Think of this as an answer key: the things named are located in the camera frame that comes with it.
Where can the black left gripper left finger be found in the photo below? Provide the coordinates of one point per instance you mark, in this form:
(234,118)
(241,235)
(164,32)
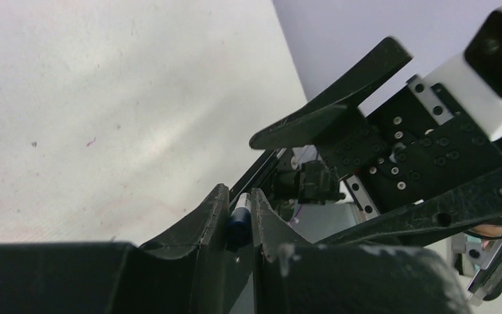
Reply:
(182,270)

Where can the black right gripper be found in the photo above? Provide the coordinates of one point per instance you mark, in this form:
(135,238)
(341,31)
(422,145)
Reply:
(396,156)

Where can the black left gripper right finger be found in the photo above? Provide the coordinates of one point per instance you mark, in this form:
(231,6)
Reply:
(292,275)

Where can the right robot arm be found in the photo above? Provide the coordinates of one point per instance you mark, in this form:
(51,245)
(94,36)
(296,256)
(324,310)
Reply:
(493,260)

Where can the white marker pen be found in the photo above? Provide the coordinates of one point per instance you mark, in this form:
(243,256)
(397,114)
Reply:
(243,202)

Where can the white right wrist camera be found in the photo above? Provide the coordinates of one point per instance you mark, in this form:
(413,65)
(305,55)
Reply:
(474,76)

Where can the blue marker cap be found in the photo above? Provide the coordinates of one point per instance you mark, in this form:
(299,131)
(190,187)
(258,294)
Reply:
(238,229)

